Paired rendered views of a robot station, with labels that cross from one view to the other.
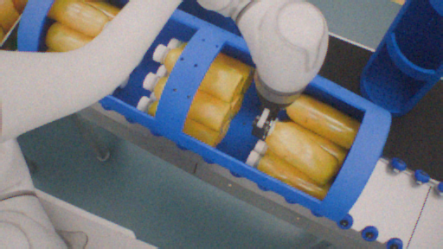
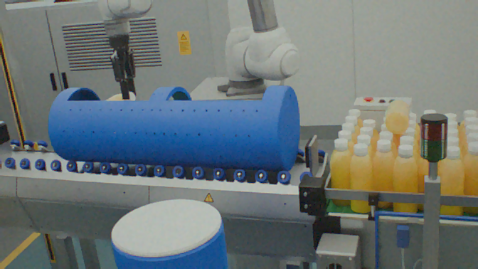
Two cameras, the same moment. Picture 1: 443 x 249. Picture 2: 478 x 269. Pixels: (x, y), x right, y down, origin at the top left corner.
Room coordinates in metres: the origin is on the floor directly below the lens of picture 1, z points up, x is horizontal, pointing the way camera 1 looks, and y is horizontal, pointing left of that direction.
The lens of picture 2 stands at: (2.34, 0.28, 1.68)
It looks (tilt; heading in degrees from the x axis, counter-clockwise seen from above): 19 degrees down; 180
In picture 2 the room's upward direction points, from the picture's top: 6 degrees counter-clockwise
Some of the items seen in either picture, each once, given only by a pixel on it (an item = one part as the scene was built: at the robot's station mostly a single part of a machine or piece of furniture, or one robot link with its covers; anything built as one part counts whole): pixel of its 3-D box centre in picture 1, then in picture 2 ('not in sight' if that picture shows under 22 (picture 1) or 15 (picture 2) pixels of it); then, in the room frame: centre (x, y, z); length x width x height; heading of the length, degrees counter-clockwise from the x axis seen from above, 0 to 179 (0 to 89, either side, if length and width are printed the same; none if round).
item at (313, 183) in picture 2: not in sight; (313, 196); (0.89, 0.50, 0.95); 0.10 x 0.07 x 0.10; 158
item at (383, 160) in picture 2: not in sight; (384, 176); (0.90, 0.72, 0.99); 0.07 x 0.07 x 0.19
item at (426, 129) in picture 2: not in sight; (434, 128); (1.17, 0.76, 1.23); 0.06 x 0.06 x 0.04
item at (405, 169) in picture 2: not in sight; (405, 181); (0.96, 0.76, 0.99); 0.07 x 0.07 x 0.19
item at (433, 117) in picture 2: not in sight; (433, 148); (1.17, 0.76, 1.18); 0.06 x 0.06 x 0.16
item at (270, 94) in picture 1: (282, 74); (117, 27); (0.38, -0.09, 1.45); 0.09 x 0.09 x 0.06
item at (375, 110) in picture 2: not in sight; (383, 113); (0.50, 0.83, 1.05); 0.20 x 0.10 x 0.10; 68
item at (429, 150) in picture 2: not in sight; (433, 146); (1.17, 0.76, 1.18); 0.06 x 0.06 x 0.05
